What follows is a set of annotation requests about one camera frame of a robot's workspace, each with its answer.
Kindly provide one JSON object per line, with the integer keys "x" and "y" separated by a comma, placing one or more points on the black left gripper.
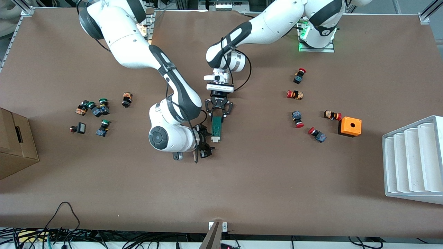
{"x": 218, "y": 99}

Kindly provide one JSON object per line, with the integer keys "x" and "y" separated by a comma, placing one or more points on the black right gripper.
{"x": 202, "y": 137}

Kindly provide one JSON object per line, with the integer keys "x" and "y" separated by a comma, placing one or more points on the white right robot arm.
{"x": 131, "y": 45}

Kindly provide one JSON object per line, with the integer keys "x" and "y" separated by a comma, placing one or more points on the red button orange block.
{"x": 296, "y": 94}
{"x": 331, "y": 114}

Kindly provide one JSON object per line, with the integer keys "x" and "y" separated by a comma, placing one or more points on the red button blue block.
{"x": 318, "y": 135}
{"x": 297, "y": 117}

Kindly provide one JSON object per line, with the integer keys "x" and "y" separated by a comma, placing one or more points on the red button black block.
{"x": 299, "y": 76}

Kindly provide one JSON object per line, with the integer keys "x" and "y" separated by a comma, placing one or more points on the metal fixture with white lights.
{"x": 225, "y": 6}

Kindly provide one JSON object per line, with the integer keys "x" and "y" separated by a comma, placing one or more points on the green button blue block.
{"x": 103, "y": 128}
{"x": 104, "y": 107}
{"x": 94, "y": 108}

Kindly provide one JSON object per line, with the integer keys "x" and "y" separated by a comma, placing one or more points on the orange box with hole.
{"x": 355, "y": 129}

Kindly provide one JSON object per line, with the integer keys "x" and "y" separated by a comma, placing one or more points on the brown cardboard box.
{"x": 17, "y": 155}

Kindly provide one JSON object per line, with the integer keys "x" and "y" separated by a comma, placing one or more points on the white stepped tray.
{"x": 412, "y": 166}

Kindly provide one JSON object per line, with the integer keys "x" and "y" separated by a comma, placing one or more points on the yellow label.
{"x": 29, "y": 235}

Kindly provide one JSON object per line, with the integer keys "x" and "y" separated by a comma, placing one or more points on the white background equipment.
{"x": 7, "y": 17}

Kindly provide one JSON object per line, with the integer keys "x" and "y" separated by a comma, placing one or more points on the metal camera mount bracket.
{"x": 213, "y": 238}

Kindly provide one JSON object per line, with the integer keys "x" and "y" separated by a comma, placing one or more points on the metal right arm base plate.
{"x": 150, "y": 29}

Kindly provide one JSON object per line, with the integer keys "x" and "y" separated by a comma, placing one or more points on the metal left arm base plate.
{"x": 316, "y": 49}

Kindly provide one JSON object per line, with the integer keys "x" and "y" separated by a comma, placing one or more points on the black switch with red knob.
{"x": 81, "y": 128}

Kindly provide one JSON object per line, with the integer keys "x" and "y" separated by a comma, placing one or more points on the aluminium frame rail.
{"x": 21, "y": 26}
{"x": 429, "y": 12}

